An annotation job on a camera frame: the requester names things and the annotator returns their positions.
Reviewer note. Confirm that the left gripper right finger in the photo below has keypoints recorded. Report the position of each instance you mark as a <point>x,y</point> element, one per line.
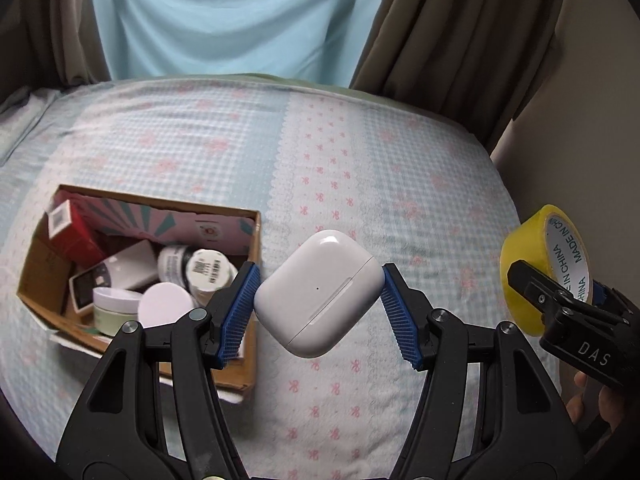
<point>522,428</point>

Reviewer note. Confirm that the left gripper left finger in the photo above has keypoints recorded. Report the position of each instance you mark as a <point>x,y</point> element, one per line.
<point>109,441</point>

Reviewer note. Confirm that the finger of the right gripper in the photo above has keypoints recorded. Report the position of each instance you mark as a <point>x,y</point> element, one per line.
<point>605,298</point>
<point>532,296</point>

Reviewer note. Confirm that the yellow packing tape roll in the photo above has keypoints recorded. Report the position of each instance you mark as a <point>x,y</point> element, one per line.
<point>550,243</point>

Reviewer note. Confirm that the white lid cream jar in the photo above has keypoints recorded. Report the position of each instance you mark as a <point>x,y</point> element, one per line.
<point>164,303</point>

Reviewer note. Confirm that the black lid white jar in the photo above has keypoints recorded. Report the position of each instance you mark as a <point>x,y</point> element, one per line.
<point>171,264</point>

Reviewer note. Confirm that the white earbuds case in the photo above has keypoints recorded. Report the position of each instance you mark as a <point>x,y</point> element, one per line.
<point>319,293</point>

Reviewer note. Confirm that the person's right hand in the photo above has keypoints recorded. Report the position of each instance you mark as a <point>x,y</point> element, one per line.
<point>611,407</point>

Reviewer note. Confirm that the green label cream jar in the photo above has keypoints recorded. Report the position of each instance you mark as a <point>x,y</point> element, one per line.
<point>113,307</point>

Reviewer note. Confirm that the white digital device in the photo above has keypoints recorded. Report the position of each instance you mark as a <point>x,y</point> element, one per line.
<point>81,285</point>

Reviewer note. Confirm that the white card packet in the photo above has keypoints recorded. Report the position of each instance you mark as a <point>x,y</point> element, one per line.
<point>135,266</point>

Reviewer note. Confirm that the white pill bottle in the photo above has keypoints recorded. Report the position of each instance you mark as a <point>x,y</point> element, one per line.
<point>207,272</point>

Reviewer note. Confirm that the brown cardboard box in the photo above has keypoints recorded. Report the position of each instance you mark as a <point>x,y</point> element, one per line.
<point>122,220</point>

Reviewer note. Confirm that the checkered floral bed cover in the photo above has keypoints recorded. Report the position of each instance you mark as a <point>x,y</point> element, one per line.
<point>413,190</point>

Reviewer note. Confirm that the red white small box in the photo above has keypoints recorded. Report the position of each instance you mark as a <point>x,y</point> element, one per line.
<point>71,235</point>

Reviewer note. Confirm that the brown curtain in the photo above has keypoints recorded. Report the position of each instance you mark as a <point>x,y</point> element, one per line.
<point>50,44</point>
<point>475,62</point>

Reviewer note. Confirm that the light blue curtain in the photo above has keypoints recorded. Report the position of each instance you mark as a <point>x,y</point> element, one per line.
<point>314,40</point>

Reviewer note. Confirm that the brown left curtain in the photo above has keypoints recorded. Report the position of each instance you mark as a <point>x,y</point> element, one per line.
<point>50,44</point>

